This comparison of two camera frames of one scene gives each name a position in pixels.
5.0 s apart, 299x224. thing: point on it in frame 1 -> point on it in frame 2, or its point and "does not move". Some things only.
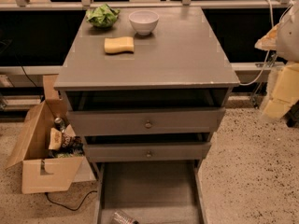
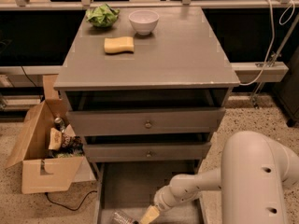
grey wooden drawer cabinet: x=146 y=86 does not move
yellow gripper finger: x=285 y=91 -> x=150 y=215
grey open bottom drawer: x=153 y=191 does not move
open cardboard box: x=41 y=173 does not move
